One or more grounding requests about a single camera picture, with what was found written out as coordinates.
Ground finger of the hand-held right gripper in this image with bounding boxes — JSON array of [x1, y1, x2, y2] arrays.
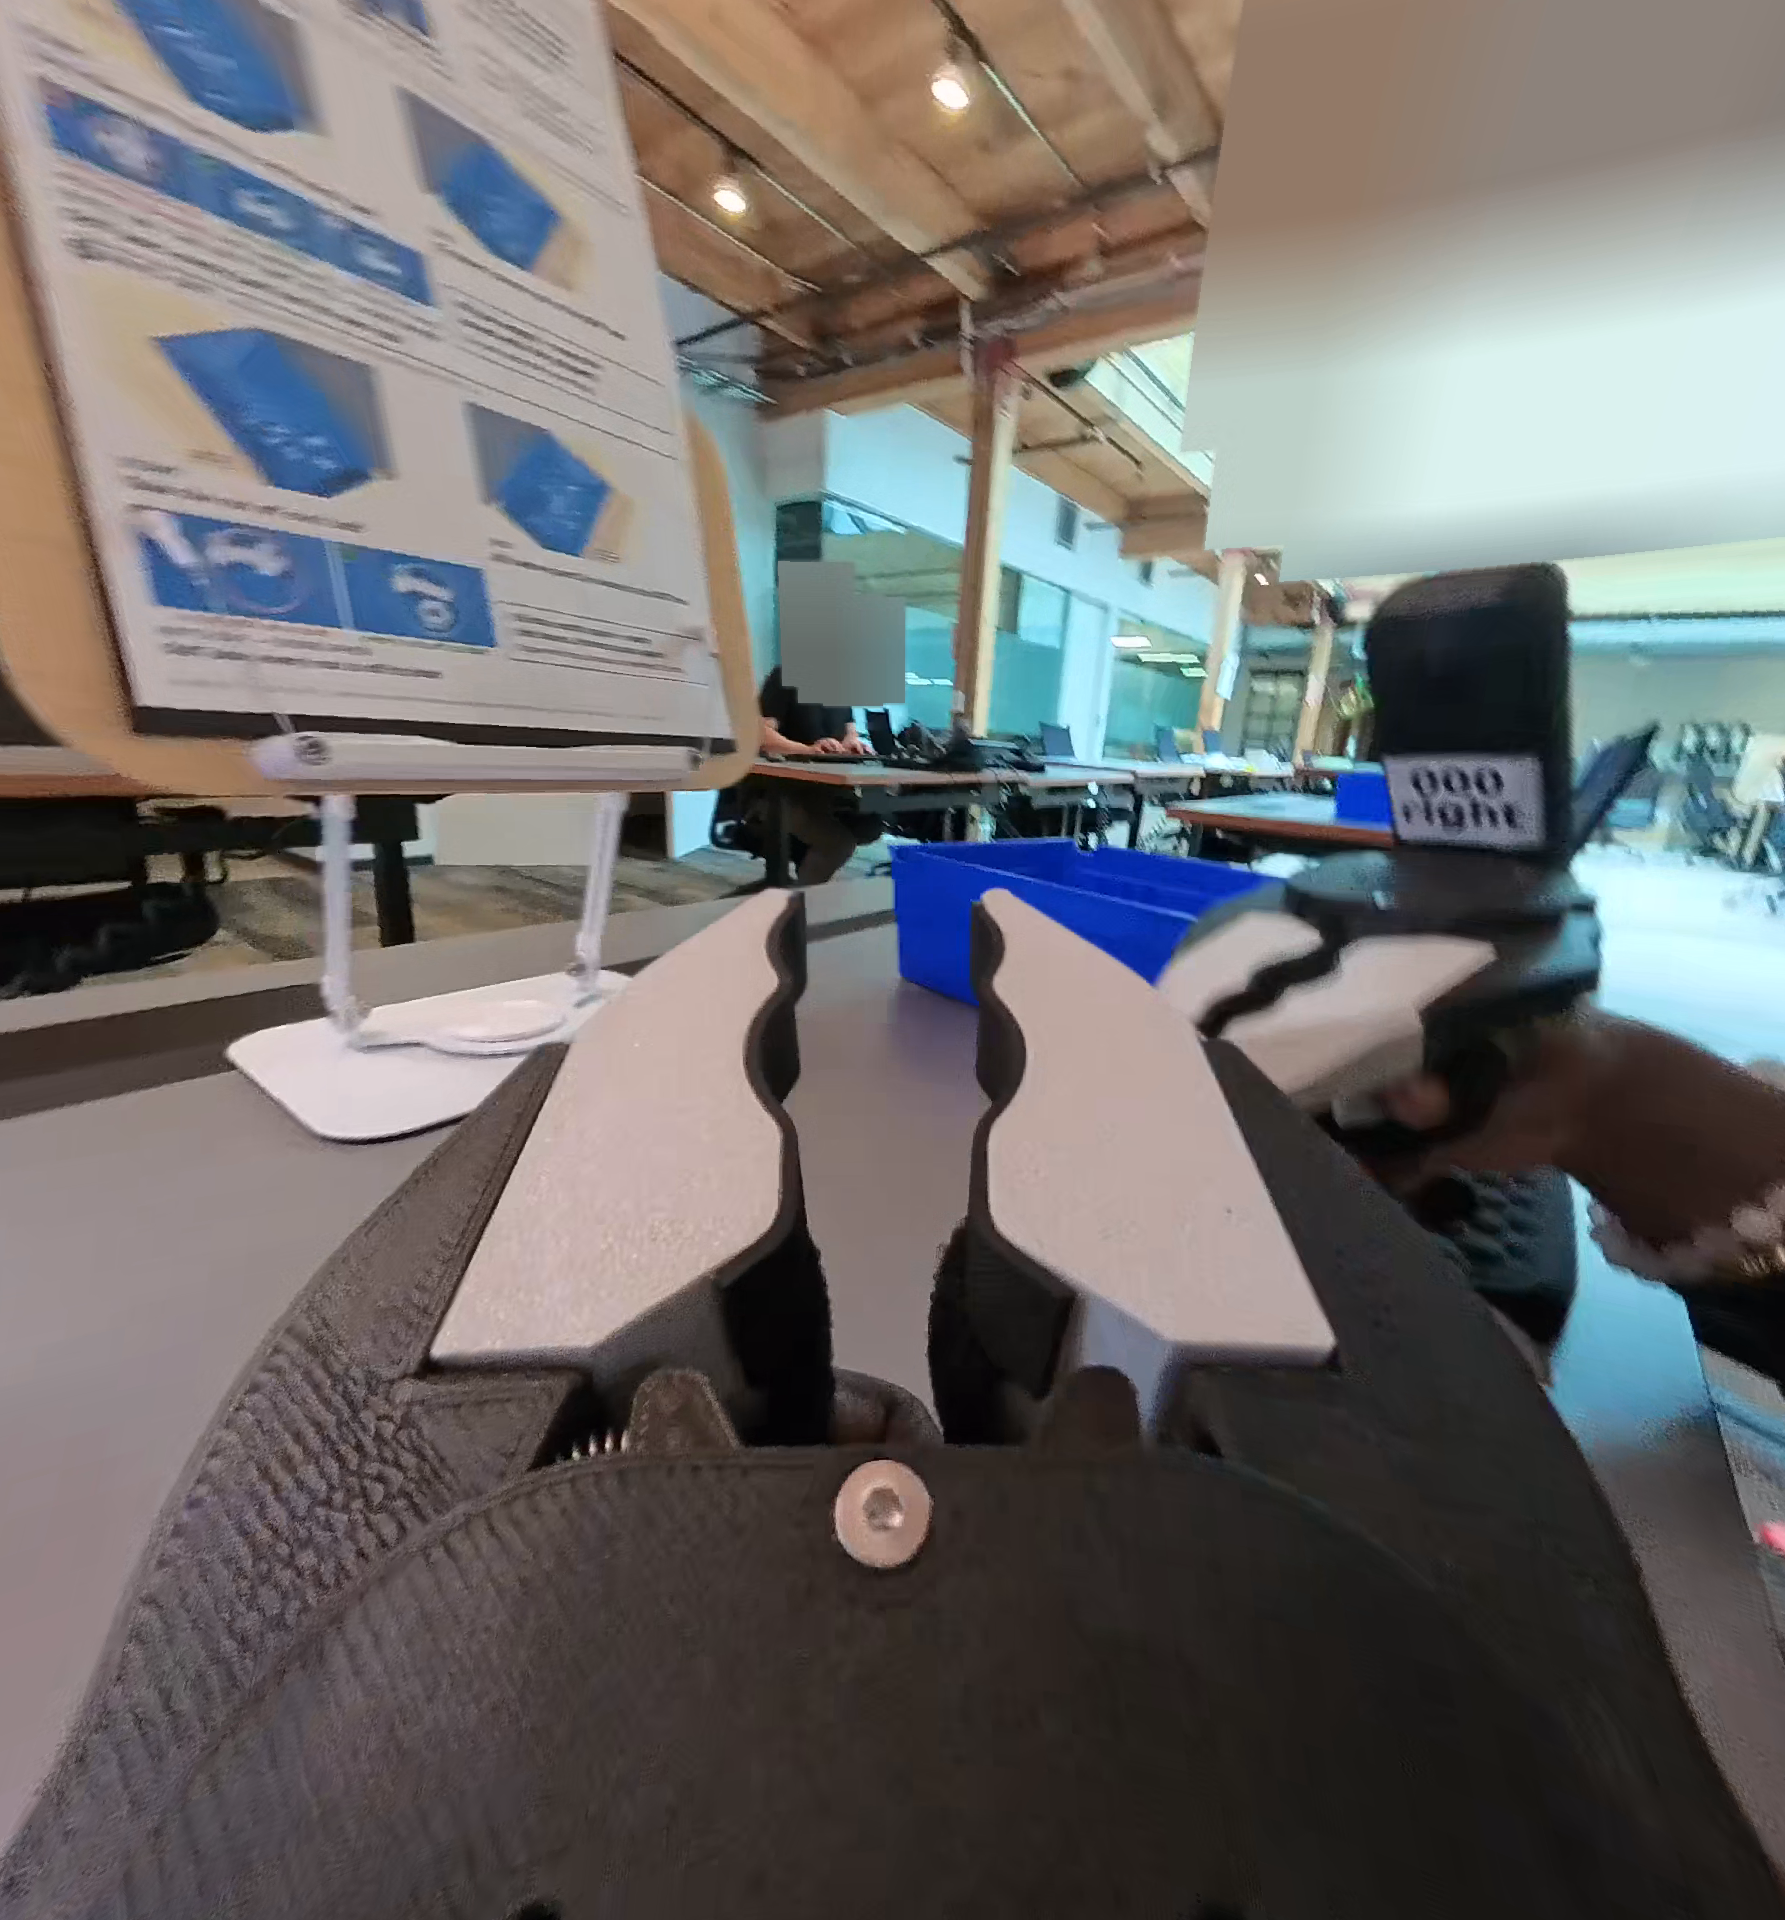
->
[[1154, 904, 1345, 1041], [1202, 929, 1502, 1114]]

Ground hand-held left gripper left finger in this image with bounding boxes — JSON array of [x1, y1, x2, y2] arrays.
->
[[428, 889, 837, 1449]]

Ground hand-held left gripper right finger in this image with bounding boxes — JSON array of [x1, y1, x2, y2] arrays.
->
[[930, 889, 1341, 1449]]

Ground person's right forearm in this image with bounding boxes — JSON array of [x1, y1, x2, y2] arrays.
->
[[1678, 1201, 1785, 1510]]

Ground person's right hand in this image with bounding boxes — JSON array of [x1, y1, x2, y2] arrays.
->
[[1385, 1011, 1785, 1254]]

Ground wood-topped office desk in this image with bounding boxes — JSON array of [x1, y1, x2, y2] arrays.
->
[[1165, 791, 1396, 851], [749, 755, 1141, 890]]

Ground black framed instruction sign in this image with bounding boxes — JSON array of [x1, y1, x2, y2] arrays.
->
[[1566, 725, 1664, 859]]

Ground black honeycomb wrist rest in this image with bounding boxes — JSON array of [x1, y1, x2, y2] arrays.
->
[[1409, 1162, 1580, 1347]]

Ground white poster stand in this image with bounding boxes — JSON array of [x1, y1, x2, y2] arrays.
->
[[223, 732, 640, 1146]]

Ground row of black office chairs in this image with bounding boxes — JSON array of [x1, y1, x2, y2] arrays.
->
[[1658, 718, 1785, 922]]

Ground black angled table legs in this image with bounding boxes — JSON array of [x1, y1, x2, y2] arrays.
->
[[0, 623, 424, 1000]]

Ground instruction poster on tan board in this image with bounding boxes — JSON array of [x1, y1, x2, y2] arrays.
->
[[0, 0, 763, 800]]

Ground white bead bracelet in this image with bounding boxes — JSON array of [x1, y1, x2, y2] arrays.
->
[[1585, 1070, 1785, 1290]]

